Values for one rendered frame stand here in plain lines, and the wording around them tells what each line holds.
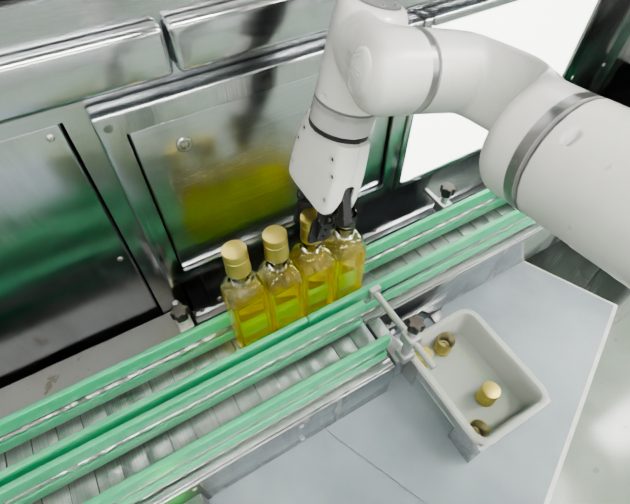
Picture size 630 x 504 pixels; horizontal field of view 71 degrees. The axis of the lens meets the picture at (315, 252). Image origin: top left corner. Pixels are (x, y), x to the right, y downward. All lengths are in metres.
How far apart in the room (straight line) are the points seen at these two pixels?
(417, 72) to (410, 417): 0.68
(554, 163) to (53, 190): 0.56
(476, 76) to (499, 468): 0.70
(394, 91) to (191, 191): 0.37
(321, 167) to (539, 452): 0.68
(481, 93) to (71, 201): 0.52
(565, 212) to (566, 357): 0.81
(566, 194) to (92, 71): 0.46
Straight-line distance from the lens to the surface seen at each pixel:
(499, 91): 0.45
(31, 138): 0.62
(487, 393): 0.91
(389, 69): 0.39
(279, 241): 0.59
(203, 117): 0.61
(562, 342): 1.10
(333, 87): 0.49
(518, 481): 0.95
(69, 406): 0.83
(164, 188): 0.65
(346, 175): 0.52
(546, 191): 0.30
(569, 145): 0.30
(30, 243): 0.72
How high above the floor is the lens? 1.62
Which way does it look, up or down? 52 degrees down
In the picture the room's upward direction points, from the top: straight up
